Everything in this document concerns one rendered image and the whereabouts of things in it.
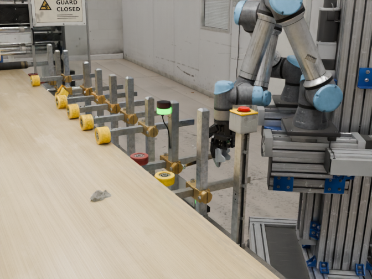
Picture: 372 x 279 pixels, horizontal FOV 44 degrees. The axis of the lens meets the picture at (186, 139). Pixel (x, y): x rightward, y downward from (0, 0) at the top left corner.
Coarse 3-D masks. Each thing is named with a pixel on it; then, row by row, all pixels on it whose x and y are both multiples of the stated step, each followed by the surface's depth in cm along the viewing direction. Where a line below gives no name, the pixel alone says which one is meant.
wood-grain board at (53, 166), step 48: (0, 96) 311; (48, 96) 312; (0, 144) 217; (48, 144) 218; (96, 144) 218; (0, 192) 167; (48, 192) 167; (144, 192) 168; (0, 240) 135; (48, 240) 136; (96, 240) 136; (144, 240) 136; (192, 240) 136
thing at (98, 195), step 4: (96, 192) 165; (100, 192) 166; (104, 192) 164; (92, 196) 162; (96, 196) 162; (100, 196) 163; (104, 196) 163; (108, 196) 164; (92, 200) 160; (96, 200) 160
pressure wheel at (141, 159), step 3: (135, 153) 205; (138, 153) 206; (141, 153) 206; (144, 153) 206; (132, 156) 202; (135, 156) 203; (138, 156) 202; (141, 156) 203; (144, 156) 202; (147, 156) 202; (135, 159) 200; (138, 159) 200; (141, 159) 200; (144, 159) 201; (147, 159) 202; (138, 162) 200; (141, 162) 200; (144, 162) 201; (147, 162) 203; (141, 165) 201
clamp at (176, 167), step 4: (160, 156) 214; (164, 156) 213; (164, 160) 210; (168, 160) 208; (168, 164) 207; (172, 164) 205; (176, 164) 204; (180, 164) 205; (164, 168) 212; (168, 168) 208; (172, 168) 204; (176, 168) 205; (180, 168) 206; (172, 172) 206; (176, 172) 205; (180, 172) 207
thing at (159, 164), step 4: (184, 156) 216; (188, 156) 216; (192, 156) 216; (196, 156) 217; (160, 160) 211; (180, 160) 213; (184, 160) 214; (188, 160) 215; (192, 160) 216; (196, 160) 217; (148, 164) 205; (152, 164) 206; (156, 164) 207; (160, 164) 208; (164, 164) 209; (144, 168) 205; (148, 168) 206; (152, 168) 207; (156, 168) 208; (160, 168) 209
